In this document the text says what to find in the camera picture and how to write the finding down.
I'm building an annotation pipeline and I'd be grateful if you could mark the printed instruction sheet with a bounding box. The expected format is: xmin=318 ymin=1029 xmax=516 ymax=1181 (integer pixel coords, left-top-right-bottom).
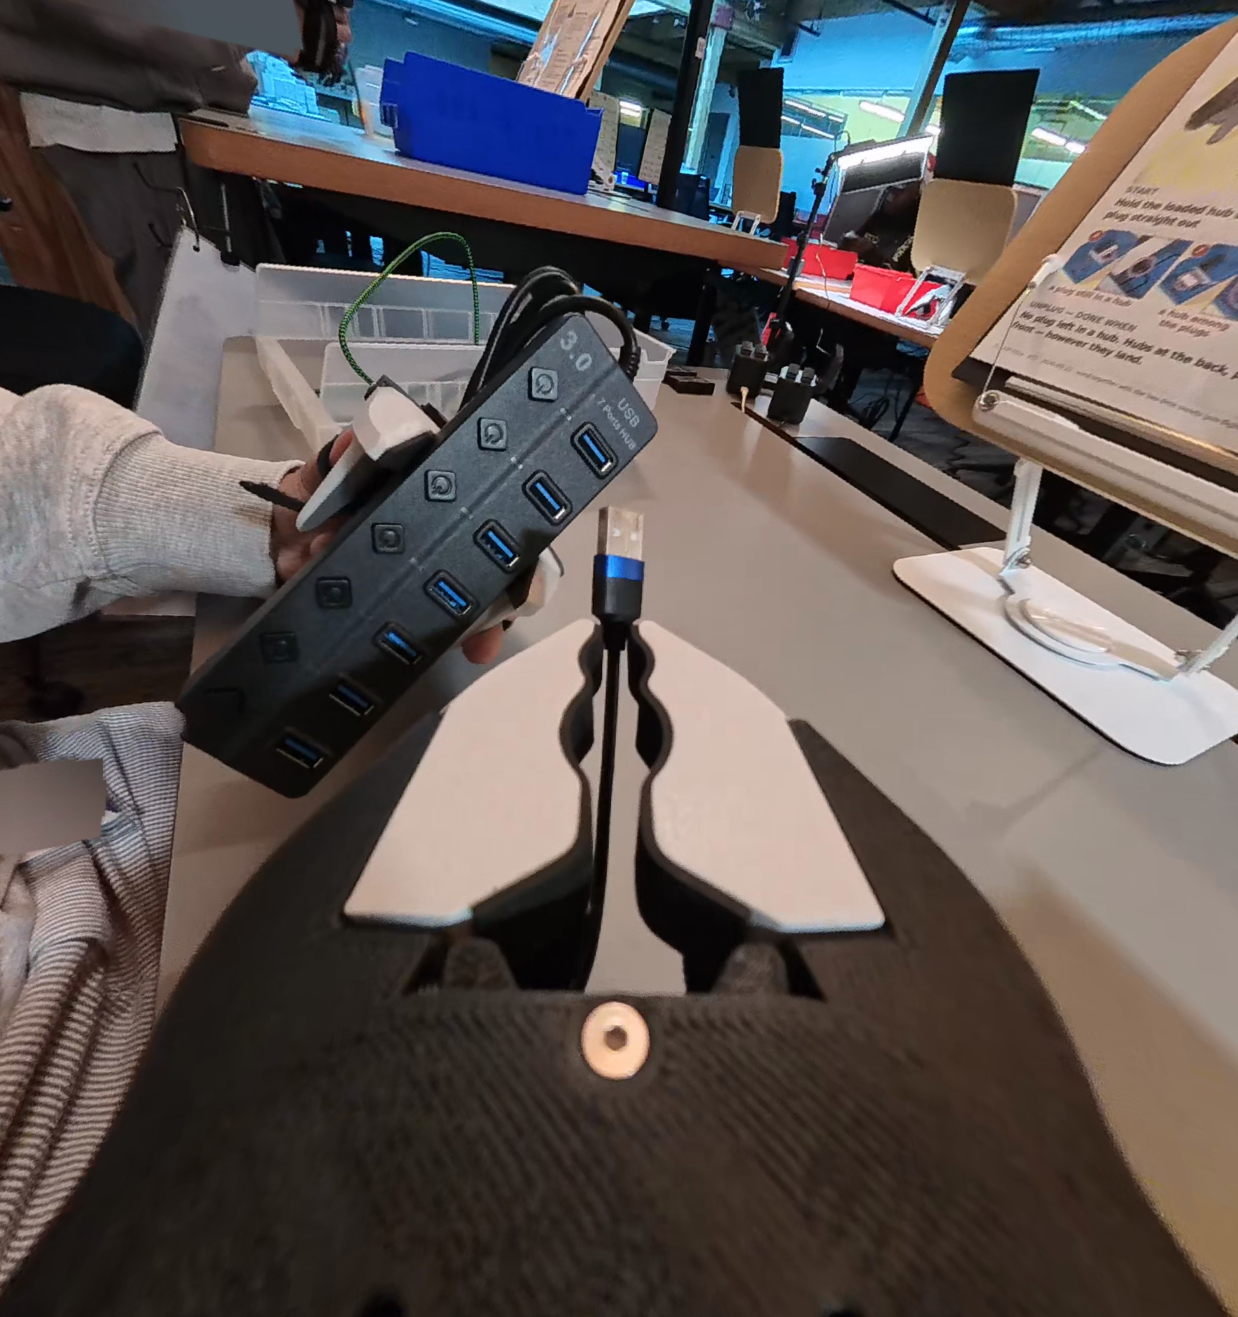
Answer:
xmin=968 ymin=9 xmax=1238 ymax=468

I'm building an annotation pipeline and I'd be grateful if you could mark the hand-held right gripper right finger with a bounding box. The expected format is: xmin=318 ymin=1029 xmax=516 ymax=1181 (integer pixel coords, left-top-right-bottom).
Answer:
xmin=634 ymin=617 xmax=889 ymax=994

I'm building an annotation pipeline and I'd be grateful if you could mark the long wooden desk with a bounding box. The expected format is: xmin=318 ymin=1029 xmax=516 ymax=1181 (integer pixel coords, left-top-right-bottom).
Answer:
xmin=179 ymin=108 xmax=793 ymax=273

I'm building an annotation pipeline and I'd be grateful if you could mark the green braided usb cable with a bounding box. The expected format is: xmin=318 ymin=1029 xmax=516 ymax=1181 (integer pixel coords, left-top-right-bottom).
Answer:
xmin=335 ymin=232 xmax=481 ymax=364

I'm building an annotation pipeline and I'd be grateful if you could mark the black hub cable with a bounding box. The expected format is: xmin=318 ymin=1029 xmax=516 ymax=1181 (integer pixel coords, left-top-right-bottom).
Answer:
xmin=465 ymin=264 xmax=645 ymax=413

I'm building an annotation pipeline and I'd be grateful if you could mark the white paper bag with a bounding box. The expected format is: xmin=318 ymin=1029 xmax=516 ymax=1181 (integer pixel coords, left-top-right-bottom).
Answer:
xmin=134 ymin=222 xmax=261 ymax=448

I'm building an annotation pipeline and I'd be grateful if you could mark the clear plastic bin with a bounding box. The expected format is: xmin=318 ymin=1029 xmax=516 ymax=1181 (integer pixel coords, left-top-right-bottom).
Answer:
xmin=252 ymin=260 xmax=676 ymax=448

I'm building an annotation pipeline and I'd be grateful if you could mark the black usb cable blue plug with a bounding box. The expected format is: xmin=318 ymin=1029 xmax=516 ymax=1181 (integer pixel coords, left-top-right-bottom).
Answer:
xmin=585 ymin=504 xmax=653 ymax=896

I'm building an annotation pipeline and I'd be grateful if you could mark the red plastic bin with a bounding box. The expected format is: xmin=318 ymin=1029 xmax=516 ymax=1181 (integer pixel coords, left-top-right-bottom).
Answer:
xmin=850 ymin=260 xmax=950 ymax=317

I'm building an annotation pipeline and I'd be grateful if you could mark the person's left forearm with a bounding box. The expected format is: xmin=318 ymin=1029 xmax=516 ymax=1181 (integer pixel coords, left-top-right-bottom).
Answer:
xmin=0 ymin=371 xmax=303 ymax=645

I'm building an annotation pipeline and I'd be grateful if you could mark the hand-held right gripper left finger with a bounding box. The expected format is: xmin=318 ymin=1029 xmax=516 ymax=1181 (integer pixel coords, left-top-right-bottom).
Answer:
xmin=340 ymin=617 xmax=605 ymax=993

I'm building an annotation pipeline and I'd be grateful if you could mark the black usb hub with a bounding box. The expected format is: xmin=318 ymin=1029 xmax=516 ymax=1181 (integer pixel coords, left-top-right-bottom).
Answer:
xmin=179 ymin=313 xmax=662 ymax=799

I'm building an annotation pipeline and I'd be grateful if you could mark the blue plastic bin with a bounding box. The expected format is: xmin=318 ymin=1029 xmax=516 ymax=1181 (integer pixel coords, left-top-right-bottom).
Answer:
xmin=378 ymin=52 xmax=605 ymax=194

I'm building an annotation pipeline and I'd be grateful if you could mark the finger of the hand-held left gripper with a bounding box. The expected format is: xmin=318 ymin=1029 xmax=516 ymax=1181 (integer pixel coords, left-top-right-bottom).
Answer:
xmin=492 ymin=548 xmax=563 ymax=632
xmin=295 ymin=379 xmax=449 ymax=533

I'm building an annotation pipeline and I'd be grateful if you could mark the cardboard display board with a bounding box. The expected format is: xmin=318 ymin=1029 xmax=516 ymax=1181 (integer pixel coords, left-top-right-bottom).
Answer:
xmin=513 ymin=0 xmax=636 ymax=102

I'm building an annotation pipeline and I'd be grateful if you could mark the black office chair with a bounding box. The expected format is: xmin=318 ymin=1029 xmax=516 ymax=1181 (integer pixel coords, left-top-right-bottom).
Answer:
xmin=0 ymin=185 xmax=146 ymax=409

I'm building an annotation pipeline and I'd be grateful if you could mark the studio light panel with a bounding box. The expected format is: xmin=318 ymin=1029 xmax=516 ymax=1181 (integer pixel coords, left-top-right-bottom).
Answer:
xmin=817 ymin=131 xmax=935 ymax=249

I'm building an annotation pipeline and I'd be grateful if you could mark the person's striped shirt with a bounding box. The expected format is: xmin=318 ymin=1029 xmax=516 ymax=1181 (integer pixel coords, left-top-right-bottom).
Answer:
xmin=0 ymin=704 xmax=190 ymax=1300

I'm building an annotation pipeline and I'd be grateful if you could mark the person's left hand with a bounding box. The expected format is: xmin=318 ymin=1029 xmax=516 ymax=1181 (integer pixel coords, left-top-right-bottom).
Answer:
xmin=269 ymin=427 xmax=508 ymax=667

